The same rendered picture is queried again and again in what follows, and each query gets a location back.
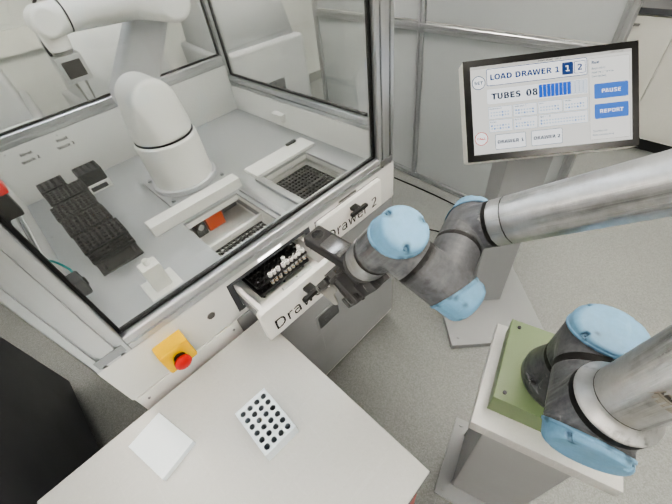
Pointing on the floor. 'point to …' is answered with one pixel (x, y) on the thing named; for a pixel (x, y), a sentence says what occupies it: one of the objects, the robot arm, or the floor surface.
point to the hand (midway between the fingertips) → (325, 281)
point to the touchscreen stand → (500, 264)
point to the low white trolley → (323, 489)
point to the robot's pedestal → (506, 454)
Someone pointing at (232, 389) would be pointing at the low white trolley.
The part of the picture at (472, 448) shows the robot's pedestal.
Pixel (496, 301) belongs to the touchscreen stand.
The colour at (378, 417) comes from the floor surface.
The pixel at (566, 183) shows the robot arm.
